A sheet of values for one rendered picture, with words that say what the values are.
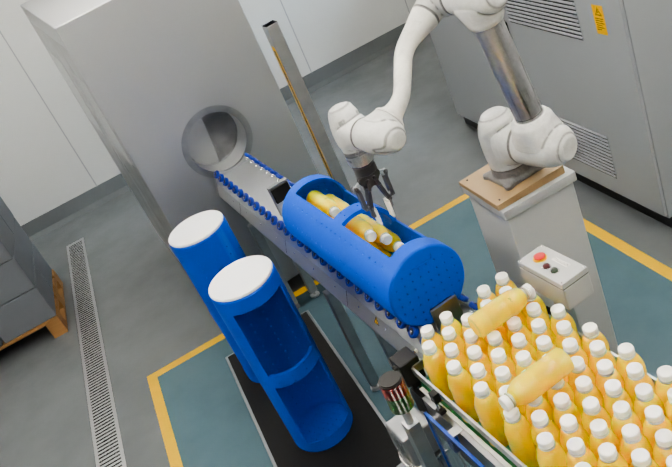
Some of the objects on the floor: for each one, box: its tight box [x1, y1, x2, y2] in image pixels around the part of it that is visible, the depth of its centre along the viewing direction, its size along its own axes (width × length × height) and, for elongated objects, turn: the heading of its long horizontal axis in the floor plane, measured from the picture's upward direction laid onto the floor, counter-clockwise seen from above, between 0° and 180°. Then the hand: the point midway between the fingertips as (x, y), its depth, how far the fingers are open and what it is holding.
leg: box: [323, 289, 380, 392], centre depth 370 cm, size 6×6×63 cm
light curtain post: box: [262, 20, 353, 193], centre depth 392 cm, size 6×6×170 cm
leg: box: [292, 260, 320, 298], centre depth 456 cm, size 6×6×63 cm
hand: (383, 212), depth 265 cm, fingers open, 5 cm apart
